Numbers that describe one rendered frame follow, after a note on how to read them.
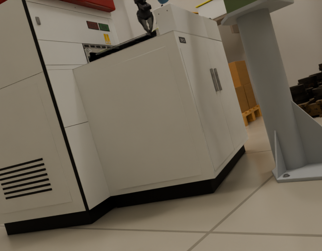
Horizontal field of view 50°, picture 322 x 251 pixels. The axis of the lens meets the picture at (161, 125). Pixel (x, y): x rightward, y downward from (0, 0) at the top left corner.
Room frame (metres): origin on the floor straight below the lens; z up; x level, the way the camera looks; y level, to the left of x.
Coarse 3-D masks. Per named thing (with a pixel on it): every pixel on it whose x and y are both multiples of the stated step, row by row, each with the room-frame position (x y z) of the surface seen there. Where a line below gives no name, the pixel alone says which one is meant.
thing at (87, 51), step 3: (87, 48) 2.08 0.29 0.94; (90, 48) 2.11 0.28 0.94; (84, 51) 2.07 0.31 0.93; (87, 51) 2.07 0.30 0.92; (90, 51) 2.10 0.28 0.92; (93, 51) 2.13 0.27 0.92; (96, 51) 2.16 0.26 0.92; (99, 51) 2.19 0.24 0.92; (87, 54) 2.06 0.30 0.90; (87, 57) 2.06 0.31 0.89; (90, 57) 2.08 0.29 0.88; (87, 60) 2.07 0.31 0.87; (90, 60) 2.07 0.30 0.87; (93, 60) 2.10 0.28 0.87
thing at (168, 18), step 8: (160, 8) 1.73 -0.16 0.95; (168, 8) 1.71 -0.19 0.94; (176, 8) 1.78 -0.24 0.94; (160, 16) 1.73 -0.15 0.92; (168, 16) 1.72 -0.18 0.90; (176, 16) 1.74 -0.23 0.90; (184, 16) 1.86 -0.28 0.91; (192, 16) 2.00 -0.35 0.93; (200, 16) 2.16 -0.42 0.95; (160, 24) 1.74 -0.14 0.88; (168, 24) 1.72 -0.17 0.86; (176, 24) 1.71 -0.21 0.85; (184, 24) 1.83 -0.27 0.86; (192, 24) 1.96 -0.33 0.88; (200, 24) 2.11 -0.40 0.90; (160, 32) 1.74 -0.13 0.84; (192, 32) 1.92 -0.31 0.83; (200, 32) 2.07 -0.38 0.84
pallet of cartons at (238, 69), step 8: (232, 64) 4.28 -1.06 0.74; (240, 64) 4.41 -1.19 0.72; (232, 72) 4.30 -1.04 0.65; (240, 72) 4.35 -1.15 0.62; (240, 80) 4.28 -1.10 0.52; (248, 80) 4.53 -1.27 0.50; (240, 88) 4.15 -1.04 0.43; (248, 88) 4.43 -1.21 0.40; (240, 96) 4.08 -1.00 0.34; (248, 96) 4.34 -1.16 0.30; (240, 104) 4.01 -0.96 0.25; (248, 104) 4.27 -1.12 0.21; (256, 104) 4.59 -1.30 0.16; (248, 112) 4.09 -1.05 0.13; (256, 112) 4.53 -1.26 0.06; (248, 120) 4.23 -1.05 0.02
